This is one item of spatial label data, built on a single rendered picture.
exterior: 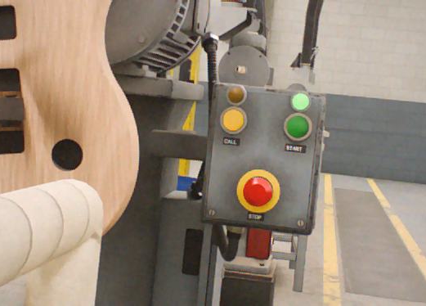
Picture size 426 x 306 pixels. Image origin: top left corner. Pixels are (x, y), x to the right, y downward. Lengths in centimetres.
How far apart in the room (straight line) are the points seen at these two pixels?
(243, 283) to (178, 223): 317
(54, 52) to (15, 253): 79
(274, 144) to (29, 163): 36
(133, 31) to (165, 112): 19
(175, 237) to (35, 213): 118
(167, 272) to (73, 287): 111
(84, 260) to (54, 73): 69
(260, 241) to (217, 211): 347
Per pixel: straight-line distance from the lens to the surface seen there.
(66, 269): 43
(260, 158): 130
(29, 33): 112
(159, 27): 135
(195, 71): 856
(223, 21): 435
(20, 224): 34
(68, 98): 110
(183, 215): 152
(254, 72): 460
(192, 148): 141
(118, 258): 152
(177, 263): 153
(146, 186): 149
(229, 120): 129
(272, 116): 129
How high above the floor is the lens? 110
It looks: 3 degrees down
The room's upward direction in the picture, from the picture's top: 6 degrees clockwise
